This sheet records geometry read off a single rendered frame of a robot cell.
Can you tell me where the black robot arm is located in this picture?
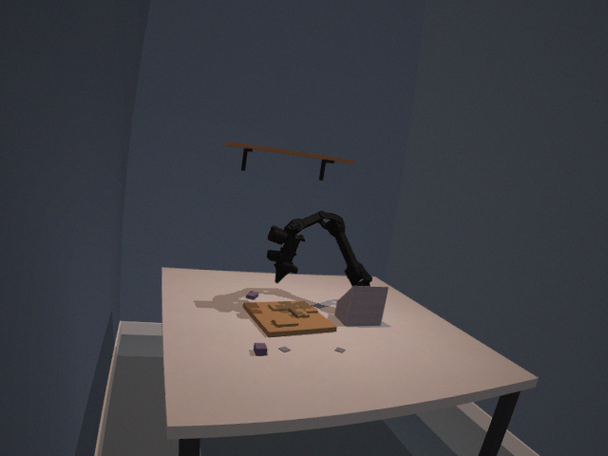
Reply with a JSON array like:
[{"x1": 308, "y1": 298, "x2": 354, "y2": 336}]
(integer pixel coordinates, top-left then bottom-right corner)
[{"x1": 267, "y1": 211, "x2": 372, "y2": 286}]

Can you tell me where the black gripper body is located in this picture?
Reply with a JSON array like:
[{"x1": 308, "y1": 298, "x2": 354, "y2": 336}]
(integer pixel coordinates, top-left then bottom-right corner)
[{"x1": 271, "y1": 246, "x2": 298, "y2": 274}]

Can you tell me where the orange square puzzle board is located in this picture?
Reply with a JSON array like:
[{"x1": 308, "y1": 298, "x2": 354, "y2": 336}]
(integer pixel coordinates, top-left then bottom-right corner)
[{"x1": 242, "y1": 300, "x2": 337, "y2": 337}]

